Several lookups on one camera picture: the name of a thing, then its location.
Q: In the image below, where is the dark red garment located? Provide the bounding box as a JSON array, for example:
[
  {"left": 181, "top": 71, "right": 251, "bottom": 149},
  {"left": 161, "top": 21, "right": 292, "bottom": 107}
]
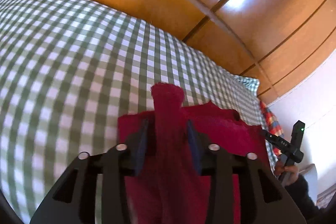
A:
[{"left": 118, "top": 83, "right": 269, "bottom": 223}]

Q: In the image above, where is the person's right hand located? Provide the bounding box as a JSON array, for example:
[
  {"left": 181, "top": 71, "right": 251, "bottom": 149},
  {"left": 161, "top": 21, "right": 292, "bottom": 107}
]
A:
[{"left": 274, "top": 159, "right": 299, "bottom": 186}]

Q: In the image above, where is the multicolour plaid pillow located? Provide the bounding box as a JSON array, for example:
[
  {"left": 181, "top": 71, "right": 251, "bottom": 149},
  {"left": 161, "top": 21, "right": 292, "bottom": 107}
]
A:
[{"left": 259, "top": 100, "right": 285, "bottom": 158}]

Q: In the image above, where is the green checked bedspread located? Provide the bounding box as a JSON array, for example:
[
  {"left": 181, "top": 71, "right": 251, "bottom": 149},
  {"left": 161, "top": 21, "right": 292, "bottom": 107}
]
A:
[{"left": 1, "top": 0, "right": 266, "bottom": 223}]

